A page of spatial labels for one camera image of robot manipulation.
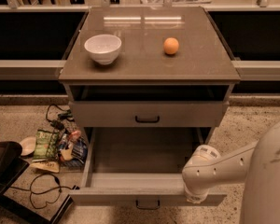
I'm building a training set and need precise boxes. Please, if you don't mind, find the grey top drawer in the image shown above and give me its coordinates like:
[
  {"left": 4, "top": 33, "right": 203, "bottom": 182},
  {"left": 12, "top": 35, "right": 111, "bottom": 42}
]
[{"left": 68, "top": 85, "right": 231, "bottom": 128}]

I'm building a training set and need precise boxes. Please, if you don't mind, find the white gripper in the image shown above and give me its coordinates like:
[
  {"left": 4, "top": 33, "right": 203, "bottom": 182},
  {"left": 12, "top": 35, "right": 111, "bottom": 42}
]
[{"left": 182, "top": 145, "right": 220, "bottom": 203}]

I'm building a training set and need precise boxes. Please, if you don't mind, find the black chair base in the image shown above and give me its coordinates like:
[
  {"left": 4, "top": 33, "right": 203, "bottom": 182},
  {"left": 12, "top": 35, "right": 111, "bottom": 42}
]
[{"left": 0, "top": 141, "right": 73, "bottom": 224}]

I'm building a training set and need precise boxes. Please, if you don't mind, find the grey drawer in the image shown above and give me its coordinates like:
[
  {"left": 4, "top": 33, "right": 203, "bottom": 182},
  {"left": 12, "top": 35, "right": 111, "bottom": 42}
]
[
  {"left": 68, "top": 127, "right": 228, "bottom": 211},
  {"left": 68, "top": 85, "right": 231, "bottom": 128}
]

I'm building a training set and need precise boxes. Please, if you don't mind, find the blue snack bag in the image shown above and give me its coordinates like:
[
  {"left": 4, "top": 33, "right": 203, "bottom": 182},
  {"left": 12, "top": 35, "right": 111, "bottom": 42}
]
[{"left": 61, "top": 138, "right": 88, "bottom": 167}]

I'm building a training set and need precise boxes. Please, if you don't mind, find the black cable on floor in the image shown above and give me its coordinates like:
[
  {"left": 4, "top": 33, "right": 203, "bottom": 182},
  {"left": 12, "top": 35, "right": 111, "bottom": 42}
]
[{"left": 9, "top": 172, "right": 73, "bottom": 210}]

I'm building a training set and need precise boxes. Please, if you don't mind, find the white ceramic bowl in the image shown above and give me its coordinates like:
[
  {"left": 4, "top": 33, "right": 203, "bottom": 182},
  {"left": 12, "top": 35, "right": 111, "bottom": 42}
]
[{"left": 84, "top": 35, "right": 122, "bottom": 64}]

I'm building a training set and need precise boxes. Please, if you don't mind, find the black power adapter cable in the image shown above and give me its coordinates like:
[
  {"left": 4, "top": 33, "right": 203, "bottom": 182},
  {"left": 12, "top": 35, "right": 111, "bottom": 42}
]
[{"left": 45, "top": 104, "right": 75, "bottom": 132}]

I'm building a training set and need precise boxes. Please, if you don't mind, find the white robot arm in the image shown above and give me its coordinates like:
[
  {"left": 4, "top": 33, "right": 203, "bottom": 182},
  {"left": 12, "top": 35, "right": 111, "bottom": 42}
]
[{"left": 182, "top": 121, "right": 280, "bottom": 224}]

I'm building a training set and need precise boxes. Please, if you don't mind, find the grey drawer cabinet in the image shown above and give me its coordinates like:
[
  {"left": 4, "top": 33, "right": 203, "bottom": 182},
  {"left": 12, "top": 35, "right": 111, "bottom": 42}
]
[{"left": 59, "top": 7, "right": 240, "bottom": 144}]

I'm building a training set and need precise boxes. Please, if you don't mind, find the white paper plate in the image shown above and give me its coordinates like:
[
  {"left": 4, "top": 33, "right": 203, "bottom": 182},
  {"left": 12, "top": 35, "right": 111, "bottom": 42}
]
[{"left": 20, "top": 136, "right": 36, "bottom": 156}]

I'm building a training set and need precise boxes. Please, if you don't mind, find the red white snack packet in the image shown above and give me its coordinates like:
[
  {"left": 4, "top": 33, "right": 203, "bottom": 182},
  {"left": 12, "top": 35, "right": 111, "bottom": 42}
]
[{"left": 65, "top": 130, "right": 81, "bottom": 148}]

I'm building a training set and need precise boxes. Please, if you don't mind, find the yellow snack packet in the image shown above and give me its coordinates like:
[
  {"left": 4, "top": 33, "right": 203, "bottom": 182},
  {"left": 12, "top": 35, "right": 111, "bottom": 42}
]
[{"left": 31, "top": 161, "right": 60, "bottom": 173}]

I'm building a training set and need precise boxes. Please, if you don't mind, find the orange fruit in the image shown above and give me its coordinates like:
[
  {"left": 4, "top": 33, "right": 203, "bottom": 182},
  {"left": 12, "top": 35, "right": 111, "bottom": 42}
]
[{"left": 163, "top": 37, "right": 179, "bottom": 55}]

